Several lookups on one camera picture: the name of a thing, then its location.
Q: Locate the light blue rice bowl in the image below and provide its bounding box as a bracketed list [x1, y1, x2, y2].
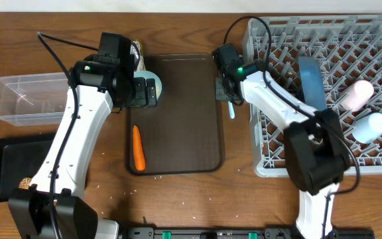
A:
[134, 70, 162, 100]

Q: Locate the light blue plastic spoon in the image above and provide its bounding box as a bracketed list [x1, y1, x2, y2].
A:
[228, 102, 235, 120]

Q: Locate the dark blue plate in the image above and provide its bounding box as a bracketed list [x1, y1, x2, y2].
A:
[297, 56, 327, 111]

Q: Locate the pink cup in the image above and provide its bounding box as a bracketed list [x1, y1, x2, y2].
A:
[340, 80, 374, 112]

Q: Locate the light blue cup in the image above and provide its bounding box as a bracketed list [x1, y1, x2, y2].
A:
[352, 112, 382, 143]

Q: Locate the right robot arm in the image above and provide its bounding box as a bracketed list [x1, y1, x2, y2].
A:
[212, 44, 351, 238]

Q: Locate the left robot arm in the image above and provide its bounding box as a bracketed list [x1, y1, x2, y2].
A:
[8, 33, 160, 238]

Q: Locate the grey dishwasher rack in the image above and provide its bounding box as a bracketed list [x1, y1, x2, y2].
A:
[242, 15, 382, 175]

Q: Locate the crumpled silver foil wrapper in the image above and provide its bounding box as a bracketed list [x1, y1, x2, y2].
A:
[131, 40, 145, 72]

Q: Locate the dark brown serving tray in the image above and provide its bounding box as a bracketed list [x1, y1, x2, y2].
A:
[125, 54, 225, 176]

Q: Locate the orange carrot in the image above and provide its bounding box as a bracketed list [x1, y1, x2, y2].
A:
[133, 125, 146, 171]

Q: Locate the clear plastic bin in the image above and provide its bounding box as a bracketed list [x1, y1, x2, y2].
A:
[0, 72, 69, 126]

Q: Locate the black plastic bin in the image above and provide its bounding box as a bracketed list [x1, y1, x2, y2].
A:
[0, 133, 55, 202]

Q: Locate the brown food scrap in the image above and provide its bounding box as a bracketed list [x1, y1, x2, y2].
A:
[19, 177, 32, 189]

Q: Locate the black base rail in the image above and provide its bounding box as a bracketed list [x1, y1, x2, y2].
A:
[121, 226, 376, 239]

